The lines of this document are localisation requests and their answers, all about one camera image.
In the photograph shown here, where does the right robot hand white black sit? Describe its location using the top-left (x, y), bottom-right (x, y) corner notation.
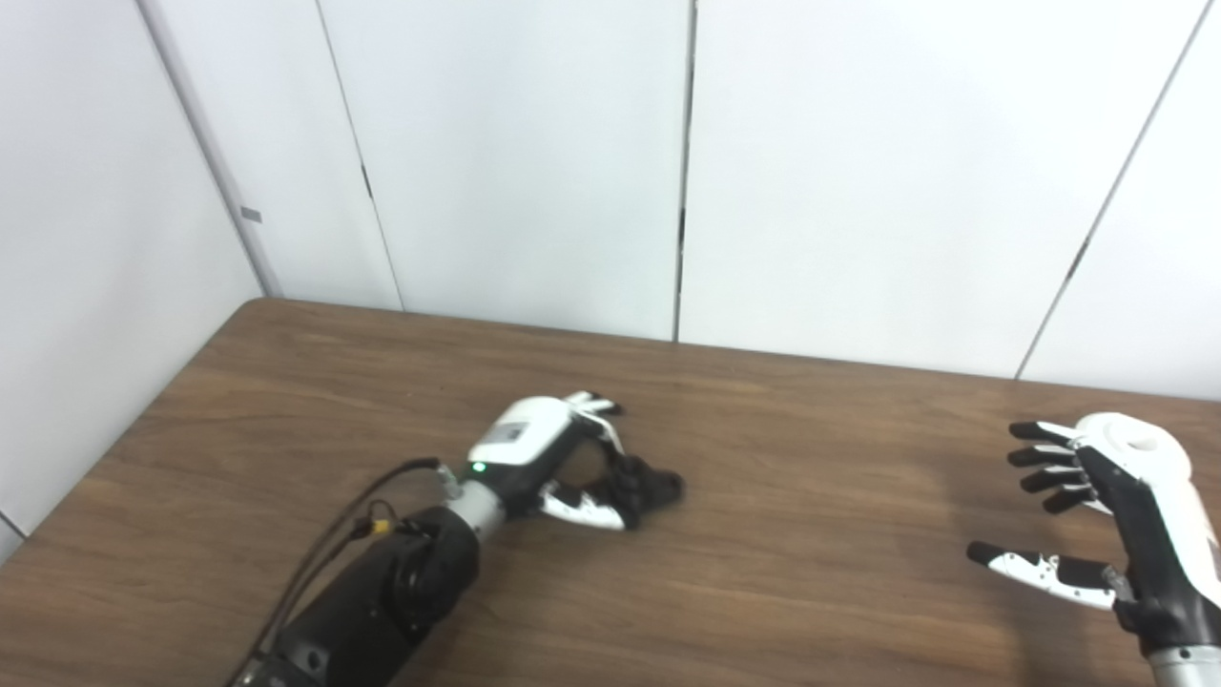
top-left (966, 420), bottom-right (1221, 659)

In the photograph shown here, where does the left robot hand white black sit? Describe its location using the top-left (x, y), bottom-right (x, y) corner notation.
top-left (465, 389), bottom-right (659, 532)

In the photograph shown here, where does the black holder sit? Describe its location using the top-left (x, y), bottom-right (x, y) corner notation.
top-left (610, 455), bottom-right (686, 522)

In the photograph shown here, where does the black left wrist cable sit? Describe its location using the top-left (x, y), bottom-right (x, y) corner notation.
top-left (223, 457), bottom-right (461, 687)

